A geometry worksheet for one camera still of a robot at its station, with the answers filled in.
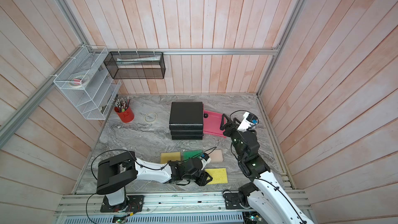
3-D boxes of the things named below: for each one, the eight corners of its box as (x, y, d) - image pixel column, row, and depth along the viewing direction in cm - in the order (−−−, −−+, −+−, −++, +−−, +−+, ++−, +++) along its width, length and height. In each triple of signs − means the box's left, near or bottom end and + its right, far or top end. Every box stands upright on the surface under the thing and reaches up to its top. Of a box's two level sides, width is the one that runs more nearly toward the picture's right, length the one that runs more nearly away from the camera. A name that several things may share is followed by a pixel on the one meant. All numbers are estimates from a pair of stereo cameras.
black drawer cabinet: (172, 142, 97) (167, 126, 82) (174, 119, 108) (171, 101, 94) (202, 142, 97) (203, 126, 82) (202, 119, 108) (202, 101, 94)
